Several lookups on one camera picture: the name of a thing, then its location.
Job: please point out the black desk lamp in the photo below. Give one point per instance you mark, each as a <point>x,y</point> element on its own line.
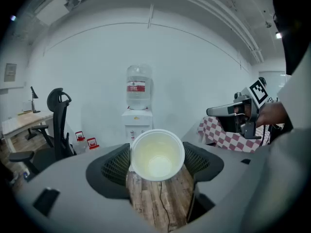
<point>34,96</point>

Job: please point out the person's right forearm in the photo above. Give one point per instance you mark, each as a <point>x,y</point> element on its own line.
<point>272,114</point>

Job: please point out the white ceiling pipes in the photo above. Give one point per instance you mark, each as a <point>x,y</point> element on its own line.
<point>218,6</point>

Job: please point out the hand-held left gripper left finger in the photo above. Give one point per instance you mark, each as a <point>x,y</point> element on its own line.
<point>73,190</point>

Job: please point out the person's black clothing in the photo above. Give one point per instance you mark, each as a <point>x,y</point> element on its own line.
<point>296,33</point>

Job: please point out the red white checkered tablecloth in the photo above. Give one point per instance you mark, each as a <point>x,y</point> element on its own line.
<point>233,141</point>

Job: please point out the large clear water bottle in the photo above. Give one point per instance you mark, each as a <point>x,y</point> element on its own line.
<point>138,91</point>

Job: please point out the white ceiling air conditioner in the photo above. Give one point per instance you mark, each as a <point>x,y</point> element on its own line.
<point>52,8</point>

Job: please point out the white cup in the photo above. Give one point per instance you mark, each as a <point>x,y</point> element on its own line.
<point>158,154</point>

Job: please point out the grey wall panel box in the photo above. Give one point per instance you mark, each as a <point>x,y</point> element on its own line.
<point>10,72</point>

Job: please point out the white water dispenser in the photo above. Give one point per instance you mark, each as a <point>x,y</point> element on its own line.
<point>136,122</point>

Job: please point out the person's right hand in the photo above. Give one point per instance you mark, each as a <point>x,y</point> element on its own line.
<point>246,113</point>

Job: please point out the wooden desk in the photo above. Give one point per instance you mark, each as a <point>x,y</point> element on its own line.
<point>24,121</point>

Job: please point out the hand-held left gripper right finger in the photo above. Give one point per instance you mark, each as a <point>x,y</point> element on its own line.
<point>230,178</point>

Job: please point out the black office chair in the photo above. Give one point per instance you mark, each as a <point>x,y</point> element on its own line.
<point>58,130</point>

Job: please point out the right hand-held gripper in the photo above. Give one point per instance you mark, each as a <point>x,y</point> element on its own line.
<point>257,93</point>

